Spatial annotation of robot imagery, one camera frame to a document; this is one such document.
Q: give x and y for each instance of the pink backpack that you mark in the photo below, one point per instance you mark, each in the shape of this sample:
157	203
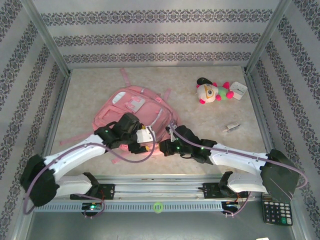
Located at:
120	105

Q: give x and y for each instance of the white pink plush doll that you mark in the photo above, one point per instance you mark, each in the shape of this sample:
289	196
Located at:
208	93

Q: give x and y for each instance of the white square alarm clock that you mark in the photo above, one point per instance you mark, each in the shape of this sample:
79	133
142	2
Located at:
238	90

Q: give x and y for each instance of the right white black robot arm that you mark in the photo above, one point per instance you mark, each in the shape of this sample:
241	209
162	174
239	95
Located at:
237	158

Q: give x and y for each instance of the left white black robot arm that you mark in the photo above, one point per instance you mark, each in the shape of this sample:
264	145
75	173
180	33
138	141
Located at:
75	152

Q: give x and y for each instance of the black mounting plate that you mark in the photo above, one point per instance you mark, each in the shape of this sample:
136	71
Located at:
107	191
211	191

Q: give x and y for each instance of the black computer mouse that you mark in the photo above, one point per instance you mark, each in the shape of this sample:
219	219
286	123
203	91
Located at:
202	80

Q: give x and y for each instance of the green-lit controller board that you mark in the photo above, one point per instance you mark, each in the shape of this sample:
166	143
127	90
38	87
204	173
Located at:
231	205
92	207

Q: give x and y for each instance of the black desk calculator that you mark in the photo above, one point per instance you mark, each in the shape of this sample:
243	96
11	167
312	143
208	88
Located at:
277	212

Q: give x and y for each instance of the white paper scrap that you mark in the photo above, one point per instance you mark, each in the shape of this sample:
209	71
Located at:
263	238

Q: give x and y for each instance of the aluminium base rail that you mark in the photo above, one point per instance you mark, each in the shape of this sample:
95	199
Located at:
155	190

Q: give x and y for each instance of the aluminium frame post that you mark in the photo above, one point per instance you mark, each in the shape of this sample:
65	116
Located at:
268	35
45	37

